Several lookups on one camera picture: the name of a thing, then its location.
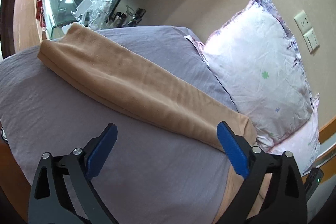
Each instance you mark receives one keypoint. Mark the wooden headboard frame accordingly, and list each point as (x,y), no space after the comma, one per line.
(326,157)

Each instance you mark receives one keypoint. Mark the right floral pink pillow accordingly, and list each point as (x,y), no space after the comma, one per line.
(304,143)

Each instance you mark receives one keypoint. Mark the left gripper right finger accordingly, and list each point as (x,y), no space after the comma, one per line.
(285,200)

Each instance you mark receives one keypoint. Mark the left floral pink pillow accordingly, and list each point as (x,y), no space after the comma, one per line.
(255,57)

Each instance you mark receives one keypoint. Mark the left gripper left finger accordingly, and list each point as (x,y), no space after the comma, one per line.
(49,199)

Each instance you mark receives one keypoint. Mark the glass top tv stand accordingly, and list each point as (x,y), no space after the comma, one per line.
(63,3)

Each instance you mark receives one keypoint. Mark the white wall switch plate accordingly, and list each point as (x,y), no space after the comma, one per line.
(306,28)

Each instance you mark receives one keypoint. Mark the lavender bed sheet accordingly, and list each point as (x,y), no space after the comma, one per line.
(110,118)

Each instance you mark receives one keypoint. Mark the tan long-sleeve shirt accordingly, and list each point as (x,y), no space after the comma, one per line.
(120,74)

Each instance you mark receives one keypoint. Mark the floral pink pillow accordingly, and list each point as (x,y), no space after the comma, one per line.
(304,143)
(255,57)

